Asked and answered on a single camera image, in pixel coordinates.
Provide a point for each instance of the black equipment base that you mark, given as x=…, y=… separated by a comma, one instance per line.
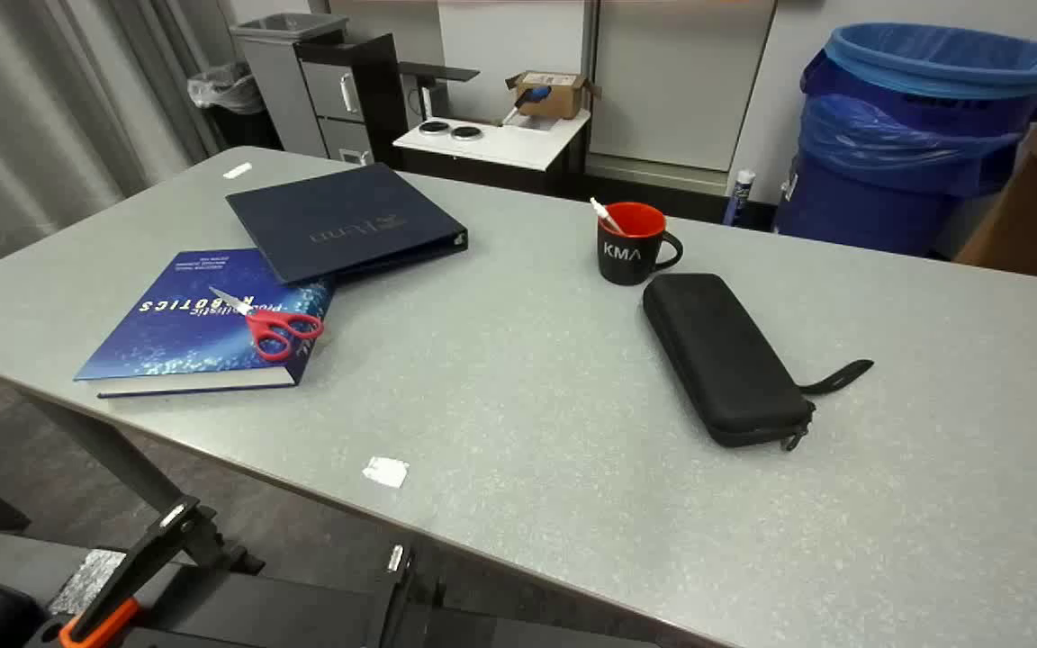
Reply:
x=303, y=605

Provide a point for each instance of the black mug red interior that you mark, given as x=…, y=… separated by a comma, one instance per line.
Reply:
x=627, y=257

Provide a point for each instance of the blue trash bin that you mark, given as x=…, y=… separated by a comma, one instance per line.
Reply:
x=903, y=139

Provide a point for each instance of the white paper scrap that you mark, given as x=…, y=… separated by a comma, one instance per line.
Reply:
x=387, y=475

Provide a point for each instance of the dark navy binder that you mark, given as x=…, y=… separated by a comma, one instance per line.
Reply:
x=342, y=225

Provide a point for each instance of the clear plastic bag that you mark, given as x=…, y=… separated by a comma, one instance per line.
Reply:
x=226, y=89

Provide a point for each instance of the white pen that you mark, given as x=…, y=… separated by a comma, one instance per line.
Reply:
x=606, y=213

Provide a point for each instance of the black orange clamp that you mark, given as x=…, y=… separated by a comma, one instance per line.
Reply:
x=134, y=578

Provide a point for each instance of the grey curtain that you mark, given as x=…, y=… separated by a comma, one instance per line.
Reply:
x=38, y=112

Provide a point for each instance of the cardboard box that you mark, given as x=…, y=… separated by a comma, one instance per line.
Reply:
x=549, y=95

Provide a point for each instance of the white side table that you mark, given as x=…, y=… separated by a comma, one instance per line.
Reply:
x=503, y=145

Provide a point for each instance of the grey filing cabinet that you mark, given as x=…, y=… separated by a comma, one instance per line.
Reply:
x=303, y=92

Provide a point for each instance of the black zippered case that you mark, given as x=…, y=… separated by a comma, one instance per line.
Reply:
x=720, y=353

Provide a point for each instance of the white tape piece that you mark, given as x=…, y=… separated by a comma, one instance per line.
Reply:
x=238, y=171

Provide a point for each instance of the blue hardcover book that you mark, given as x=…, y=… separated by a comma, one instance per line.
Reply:
x=190, y=325

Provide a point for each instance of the white spray bottle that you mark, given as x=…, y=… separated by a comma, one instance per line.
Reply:
x=741, y=196

